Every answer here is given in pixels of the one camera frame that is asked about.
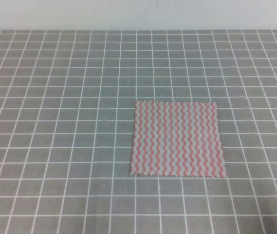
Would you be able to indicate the pink white wavy towel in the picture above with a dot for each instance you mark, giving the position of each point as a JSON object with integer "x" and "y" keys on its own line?
{"x": 177, "y": 139}

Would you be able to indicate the grey grid tablecloth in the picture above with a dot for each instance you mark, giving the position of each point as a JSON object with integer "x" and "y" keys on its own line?
{"x": 67, "y": 117}

